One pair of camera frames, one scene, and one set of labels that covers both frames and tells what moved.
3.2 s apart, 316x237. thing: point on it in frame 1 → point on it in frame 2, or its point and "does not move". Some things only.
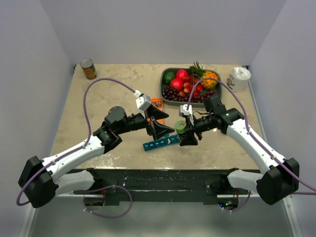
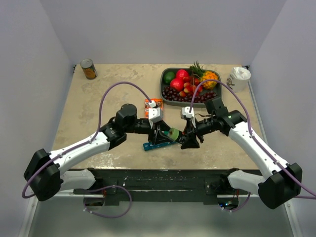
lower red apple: [177, 83] does not move
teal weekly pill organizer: [168, 139] does not move
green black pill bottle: [180, 126] → [173, 133]
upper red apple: [181, 73] does not move
